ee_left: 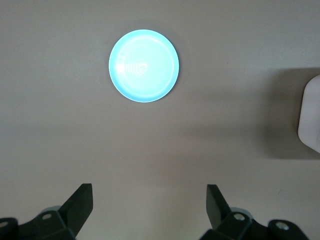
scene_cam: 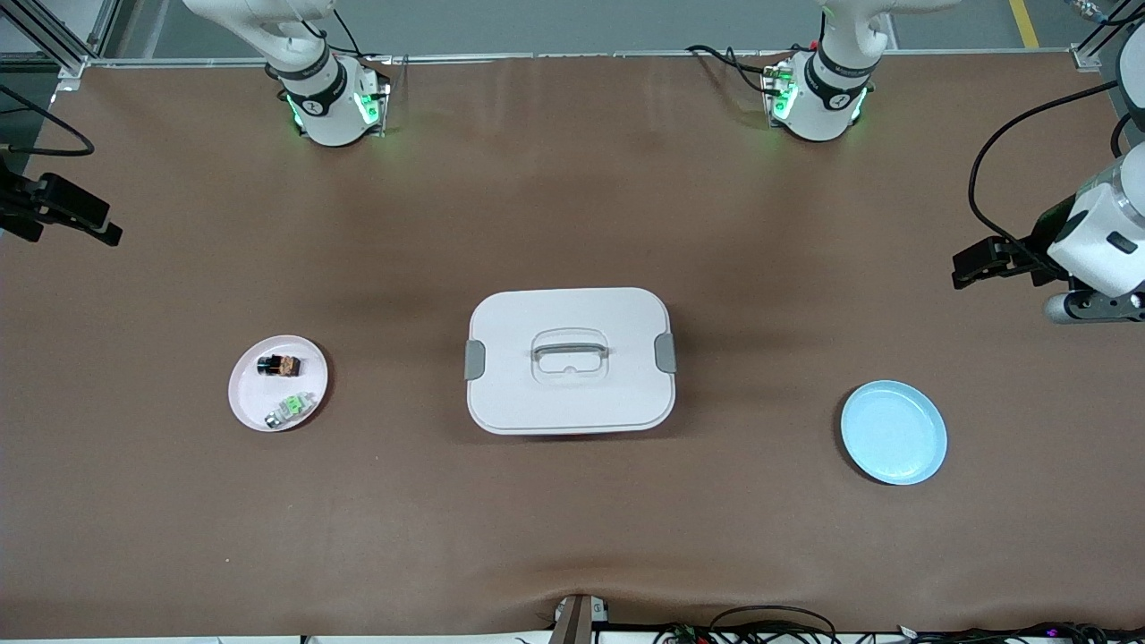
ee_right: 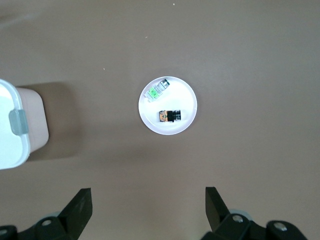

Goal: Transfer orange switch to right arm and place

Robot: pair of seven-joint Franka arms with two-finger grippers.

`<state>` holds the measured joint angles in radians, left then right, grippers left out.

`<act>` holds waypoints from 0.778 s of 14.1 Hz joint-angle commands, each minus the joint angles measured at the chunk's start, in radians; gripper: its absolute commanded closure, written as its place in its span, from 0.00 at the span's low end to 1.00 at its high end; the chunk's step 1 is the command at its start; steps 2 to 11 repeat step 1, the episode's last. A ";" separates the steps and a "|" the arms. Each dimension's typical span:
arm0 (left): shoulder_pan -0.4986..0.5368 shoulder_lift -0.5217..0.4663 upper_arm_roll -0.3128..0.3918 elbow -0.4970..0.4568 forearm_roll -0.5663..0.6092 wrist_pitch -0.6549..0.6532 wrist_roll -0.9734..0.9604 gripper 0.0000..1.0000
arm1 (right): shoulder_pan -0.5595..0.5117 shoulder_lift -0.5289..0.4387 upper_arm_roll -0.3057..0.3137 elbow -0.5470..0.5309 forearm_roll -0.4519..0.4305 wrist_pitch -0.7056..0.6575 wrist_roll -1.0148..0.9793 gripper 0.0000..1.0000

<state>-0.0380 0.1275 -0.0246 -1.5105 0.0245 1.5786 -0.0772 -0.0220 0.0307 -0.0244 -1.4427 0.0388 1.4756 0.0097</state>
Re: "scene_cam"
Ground light blue round plate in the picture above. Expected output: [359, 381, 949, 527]
[840, 380, 948, 487]

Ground pink round plate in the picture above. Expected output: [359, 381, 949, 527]
[228, 335, 329, 433]

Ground white lidded storage box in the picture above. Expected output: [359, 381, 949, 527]
[464, 287, 677, 436]

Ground brown table mat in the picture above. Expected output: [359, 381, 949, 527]
[0, 49, 1145, 640]

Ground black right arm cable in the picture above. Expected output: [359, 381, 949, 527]
[0, 85, 96, 158]

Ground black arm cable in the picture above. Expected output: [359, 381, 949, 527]
[0, 85, 96, 158]
[969, 79, 1145, 269]

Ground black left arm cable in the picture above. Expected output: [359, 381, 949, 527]
[969, 79, 1145, 269]

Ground aluminium frame post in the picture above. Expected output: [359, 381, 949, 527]
[0, 0, 122, 77]
[1073, 0, 1132, 72]

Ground green switch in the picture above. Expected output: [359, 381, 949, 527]
[265, 392, 316, 428]

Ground black right base cable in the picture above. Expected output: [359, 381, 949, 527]
[331, 9, 394, 64]

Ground black base cable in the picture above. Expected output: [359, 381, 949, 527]
[331, 9, 394, 64]
[686, 43, 788, 95]

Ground black left base cable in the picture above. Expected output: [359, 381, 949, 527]
[686, 43, 788, 95]

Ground black cable bundle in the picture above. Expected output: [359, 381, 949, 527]
[653, 606, 1145, 644]

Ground grey metal bracket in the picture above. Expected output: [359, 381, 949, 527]
[550, 593, 611, 644]

